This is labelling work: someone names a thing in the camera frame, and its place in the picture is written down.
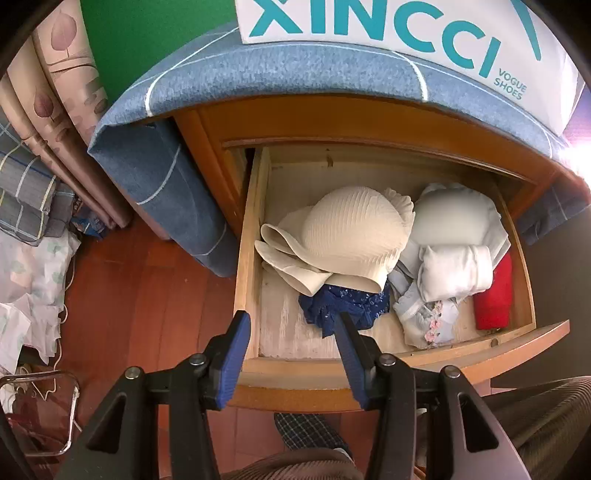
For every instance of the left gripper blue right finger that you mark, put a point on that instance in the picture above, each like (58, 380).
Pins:
(354, 358)

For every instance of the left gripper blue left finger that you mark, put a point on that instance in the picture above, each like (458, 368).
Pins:
(229, 358)

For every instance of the navy blue lace underwear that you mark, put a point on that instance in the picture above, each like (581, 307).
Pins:
(322, 309)

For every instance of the light blue floral underwear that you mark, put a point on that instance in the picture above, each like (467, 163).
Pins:
(425, 325)

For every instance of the cream ribbed bra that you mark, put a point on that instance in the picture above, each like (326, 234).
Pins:
(351, 238)

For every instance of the red knitted sock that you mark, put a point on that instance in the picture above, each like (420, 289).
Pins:
(492, 308)

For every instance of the white padded bra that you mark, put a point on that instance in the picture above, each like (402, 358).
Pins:
(457, 241)

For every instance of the dark plaid slipper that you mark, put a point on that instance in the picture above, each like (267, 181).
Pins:
(309, 431)

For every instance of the white floral bedsheet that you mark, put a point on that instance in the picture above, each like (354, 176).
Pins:
(33, 280)

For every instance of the wooden nightstand cabinet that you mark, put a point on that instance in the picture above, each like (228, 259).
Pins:
(323, 120)

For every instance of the blue checked cloth cover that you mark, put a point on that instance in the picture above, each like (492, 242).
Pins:
(160, 136)

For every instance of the grey plaid folded fabric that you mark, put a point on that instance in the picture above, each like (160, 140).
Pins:
(35, 204)

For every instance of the beige leaf pattern curtain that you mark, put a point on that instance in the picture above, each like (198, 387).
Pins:
(52, 91)

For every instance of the white XINCCI shoe box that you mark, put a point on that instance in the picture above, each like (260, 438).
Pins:
(500, 44)

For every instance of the brown corduroy trouser leg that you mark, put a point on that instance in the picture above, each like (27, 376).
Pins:
(548, 424)

